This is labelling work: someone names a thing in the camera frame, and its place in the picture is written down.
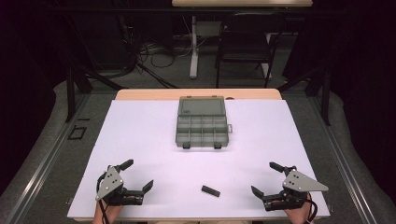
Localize person's left hand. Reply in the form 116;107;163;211
92;194;138;224

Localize black metal stand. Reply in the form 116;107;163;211
63;63;95;124
305;66;332;127

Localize grey box under desk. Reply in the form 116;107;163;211
195;20;222;37

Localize white table sheet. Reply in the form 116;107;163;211
66;98;332;220

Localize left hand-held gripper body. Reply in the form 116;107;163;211
94;165;145;206

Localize bundle of floor cables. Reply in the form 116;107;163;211
135;36;191;70

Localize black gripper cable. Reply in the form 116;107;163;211
95;171;112;224
298;193;319;224

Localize small black stick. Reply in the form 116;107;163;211
200;184;221;199

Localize black folding chair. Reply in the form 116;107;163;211
214;11;288;90

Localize wooden table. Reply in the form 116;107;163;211
74;88;328;224

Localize grey metal floor rail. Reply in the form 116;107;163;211
307;94;378;224
4;92;92;224

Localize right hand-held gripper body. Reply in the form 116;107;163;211
262;165;330;213

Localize grey plastic compartment box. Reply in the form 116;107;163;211
175;95;233;150

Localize person's right hand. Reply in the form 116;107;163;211
272;192;314;224

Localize desk with white leg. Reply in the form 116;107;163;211
171;0;314;80

